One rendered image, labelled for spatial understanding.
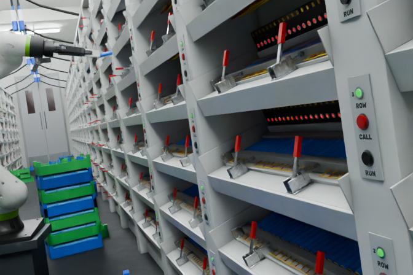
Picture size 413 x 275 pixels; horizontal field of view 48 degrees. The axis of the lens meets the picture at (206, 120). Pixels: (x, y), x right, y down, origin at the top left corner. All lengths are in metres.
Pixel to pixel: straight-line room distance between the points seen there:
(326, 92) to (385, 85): 0.13
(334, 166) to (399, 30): 0.29
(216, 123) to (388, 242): 0.69
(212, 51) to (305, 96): 0.53
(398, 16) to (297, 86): 0.21
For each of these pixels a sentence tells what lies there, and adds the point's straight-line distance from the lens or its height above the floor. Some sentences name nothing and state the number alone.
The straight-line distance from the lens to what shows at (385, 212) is 0.58.
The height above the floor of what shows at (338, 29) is 0.78.
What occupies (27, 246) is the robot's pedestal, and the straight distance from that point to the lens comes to 2.13.
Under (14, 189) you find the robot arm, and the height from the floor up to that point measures 0.51.
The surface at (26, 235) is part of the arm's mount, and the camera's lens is 2.15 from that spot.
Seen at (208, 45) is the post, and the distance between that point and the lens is 1.19.
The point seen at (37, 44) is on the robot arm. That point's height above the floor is 1.09.
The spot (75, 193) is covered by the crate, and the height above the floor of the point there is 0.34.
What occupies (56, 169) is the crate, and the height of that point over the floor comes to 0.50.
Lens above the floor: 0.70
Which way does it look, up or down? 1 degrees down
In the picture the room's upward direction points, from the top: 8 degrees counter-clockwise
